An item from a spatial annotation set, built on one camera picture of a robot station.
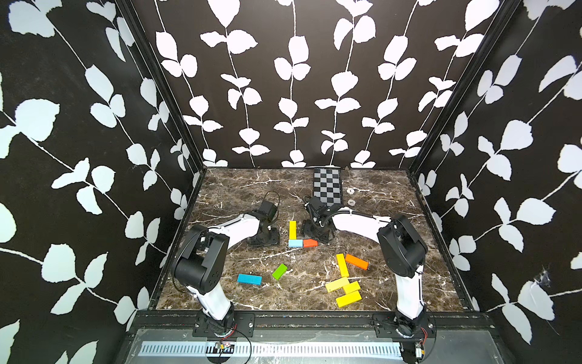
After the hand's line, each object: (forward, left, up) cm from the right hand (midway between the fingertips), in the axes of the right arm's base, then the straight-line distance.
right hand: (303, 234), depth 93 cm
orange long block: (-11, -22, -3) cm, 24 cm away
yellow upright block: (-13, -16, -2) cm, 20 cm away
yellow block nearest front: (-24, -16, -3) cm, 29 cm away
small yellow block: (-20, -18, -3) cm, 27 cm away
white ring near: (+19, -23, -3) cm, 30 cm away
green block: (-15, +9, -2) cm, 18 cm away
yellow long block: (+3, +4, -1) cm, 5 cm away
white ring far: (+26, -24, -3) cm, 36 cm away
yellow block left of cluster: (-19, -13, -3) cm, 23 cm away
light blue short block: (-3, +3, -2) cm, 5 cm away
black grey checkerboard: (+27, -12, 0) cm, 30 cm away
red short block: (-4, -3, 0) cm, 5 cm away
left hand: (-2, +12, -1) cm, 12 cm away
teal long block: (-18, +19, -2) cm, 26 cm away
